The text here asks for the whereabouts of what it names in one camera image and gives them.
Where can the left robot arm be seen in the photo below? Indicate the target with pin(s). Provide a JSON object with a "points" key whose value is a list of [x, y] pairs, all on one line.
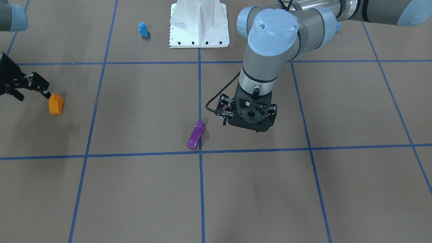
{"points": [[286, 31]]}

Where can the orange trapezoid block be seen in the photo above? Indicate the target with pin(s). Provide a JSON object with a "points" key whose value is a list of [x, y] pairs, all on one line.
{"points": [[56, 104]]}

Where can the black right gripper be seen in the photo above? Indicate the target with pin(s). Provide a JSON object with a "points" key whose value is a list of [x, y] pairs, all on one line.
{"points": [[7, 75]]}

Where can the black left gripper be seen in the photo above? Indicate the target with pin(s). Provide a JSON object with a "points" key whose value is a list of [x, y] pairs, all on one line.
{"points": [[224, 101]]}

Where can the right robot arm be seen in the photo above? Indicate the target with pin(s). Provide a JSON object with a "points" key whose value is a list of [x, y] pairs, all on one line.
{"points": [[13, 18]]}

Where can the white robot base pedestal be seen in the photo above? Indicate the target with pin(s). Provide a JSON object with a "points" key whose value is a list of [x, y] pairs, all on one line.
{"points": [[198, 24]]}

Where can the small blue block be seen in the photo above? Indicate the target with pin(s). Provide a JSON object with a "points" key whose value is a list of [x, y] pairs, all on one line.
{"points": [[142, 28]]}

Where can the purple trapezoid block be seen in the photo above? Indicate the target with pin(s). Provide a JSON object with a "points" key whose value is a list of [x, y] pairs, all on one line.
{"points": [[196, 135]]}

